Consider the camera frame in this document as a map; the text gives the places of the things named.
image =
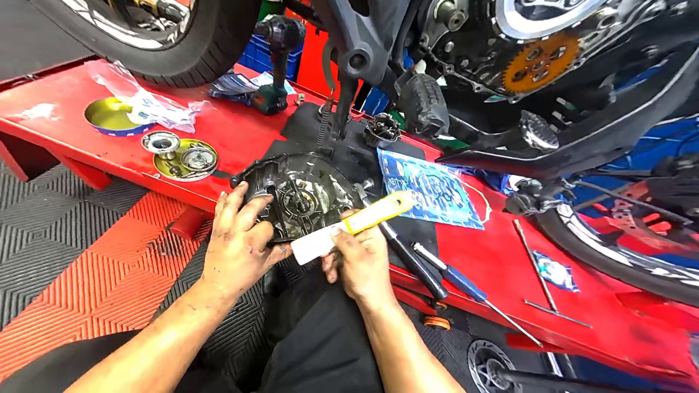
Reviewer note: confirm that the person's left hand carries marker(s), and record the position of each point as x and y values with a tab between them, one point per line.
235	248

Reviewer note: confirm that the person's right hand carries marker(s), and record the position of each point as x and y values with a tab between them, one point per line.
363	262

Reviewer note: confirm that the person's right fingers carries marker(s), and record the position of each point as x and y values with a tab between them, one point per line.
330	266

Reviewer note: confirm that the person's left little finger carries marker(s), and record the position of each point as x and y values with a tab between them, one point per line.
219	206

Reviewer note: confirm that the person's right thumb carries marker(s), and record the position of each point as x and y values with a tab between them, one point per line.
345	242

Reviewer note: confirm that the person's left middle finger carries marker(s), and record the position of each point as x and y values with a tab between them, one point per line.
255	209

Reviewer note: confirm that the person's left thumb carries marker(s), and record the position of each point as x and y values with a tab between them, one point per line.
278	255

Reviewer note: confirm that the person's left index finger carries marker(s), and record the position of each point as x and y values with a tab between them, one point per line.
261	232

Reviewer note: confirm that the person's left ring finger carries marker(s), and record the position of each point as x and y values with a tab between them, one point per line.
235	198

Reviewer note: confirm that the black engine cover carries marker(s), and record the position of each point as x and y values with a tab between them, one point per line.
306	191

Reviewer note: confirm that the person's left forearm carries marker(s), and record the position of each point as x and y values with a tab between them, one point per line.
158	338

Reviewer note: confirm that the yellow round tin lid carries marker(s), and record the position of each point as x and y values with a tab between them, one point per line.
188	172

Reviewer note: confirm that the silver bearing part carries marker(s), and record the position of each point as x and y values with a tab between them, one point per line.
198	158

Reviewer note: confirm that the silver round metal part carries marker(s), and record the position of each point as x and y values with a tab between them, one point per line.
161	143

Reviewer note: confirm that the blue printed gasket packet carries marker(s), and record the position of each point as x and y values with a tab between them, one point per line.
428	188

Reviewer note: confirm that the coiled metal spring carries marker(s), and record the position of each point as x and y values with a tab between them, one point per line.
324	123

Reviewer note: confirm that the blue white plastic packaging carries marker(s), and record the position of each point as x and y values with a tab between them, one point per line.
235	86

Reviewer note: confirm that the clear plastic bag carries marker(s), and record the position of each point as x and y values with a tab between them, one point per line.
158	109

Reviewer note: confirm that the black round metal component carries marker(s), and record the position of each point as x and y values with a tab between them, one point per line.
382	130

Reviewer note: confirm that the orange caster wheel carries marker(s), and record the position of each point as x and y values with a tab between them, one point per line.
437	323

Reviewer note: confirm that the red metal lift table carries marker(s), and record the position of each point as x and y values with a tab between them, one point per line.
475	256

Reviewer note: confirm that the yellow tin with blue rim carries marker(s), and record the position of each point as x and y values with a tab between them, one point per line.
109	115

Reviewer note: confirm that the thin cream gasket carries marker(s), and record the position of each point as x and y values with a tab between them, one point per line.
486	203

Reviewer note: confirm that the blue plastic crate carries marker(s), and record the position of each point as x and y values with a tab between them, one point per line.
262	52

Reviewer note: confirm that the motorcycle wheel with wide tyre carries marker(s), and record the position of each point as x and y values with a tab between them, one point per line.
218	49

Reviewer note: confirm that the black rubber footrest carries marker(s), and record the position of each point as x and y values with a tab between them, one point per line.
425	103

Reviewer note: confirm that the brake disc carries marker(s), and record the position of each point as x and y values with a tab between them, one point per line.
480	363

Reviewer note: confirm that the motorcycle with open engine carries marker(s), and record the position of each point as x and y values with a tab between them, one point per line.
480	109

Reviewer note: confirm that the small blue plastic packet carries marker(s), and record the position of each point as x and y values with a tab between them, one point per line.
556	272

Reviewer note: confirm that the orange engine gear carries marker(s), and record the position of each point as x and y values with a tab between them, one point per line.
538	66

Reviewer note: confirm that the motorcycle wheel with thin tyre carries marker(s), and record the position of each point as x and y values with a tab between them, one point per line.
606	256

